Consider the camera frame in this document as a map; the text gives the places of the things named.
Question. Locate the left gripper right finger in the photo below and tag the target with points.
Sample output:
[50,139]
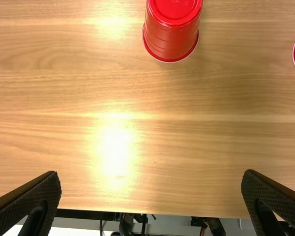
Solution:
[270,204]

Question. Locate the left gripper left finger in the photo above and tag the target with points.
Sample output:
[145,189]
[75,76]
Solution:
[22,209]

